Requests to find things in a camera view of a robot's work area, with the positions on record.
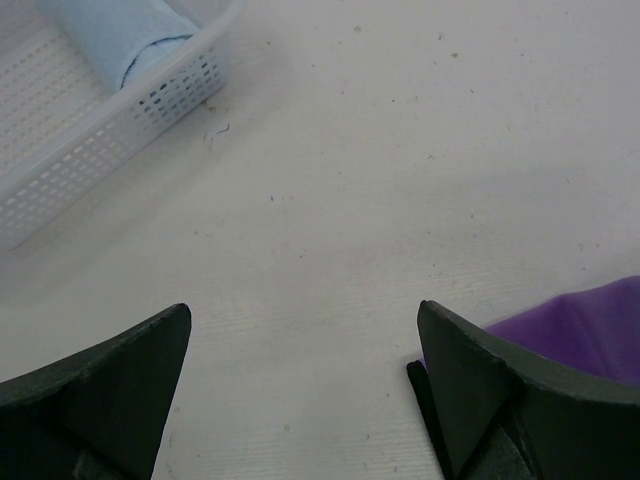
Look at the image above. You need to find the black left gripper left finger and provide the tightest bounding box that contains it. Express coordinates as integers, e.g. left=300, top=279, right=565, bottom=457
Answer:
left=1, top=304, right=191, bottom=479

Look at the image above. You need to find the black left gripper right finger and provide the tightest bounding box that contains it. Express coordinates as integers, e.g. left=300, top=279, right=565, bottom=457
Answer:
left=417, top=301, right=639, bottom=479

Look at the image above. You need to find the dark grey purple cloth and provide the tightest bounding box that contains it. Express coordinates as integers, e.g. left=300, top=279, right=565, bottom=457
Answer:
left=405, top=274, right=640, bottom=476

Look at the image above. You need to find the light blue towel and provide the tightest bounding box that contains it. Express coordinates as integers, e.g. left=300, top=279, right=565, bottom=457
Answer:
left=36, top=0, right=198, bottom=92

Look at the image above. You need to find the white perforated plastic basket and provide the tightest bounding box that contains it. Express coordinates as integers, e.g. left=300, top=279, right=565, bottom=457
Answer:
left=1, top=1, right=246, bottom=251

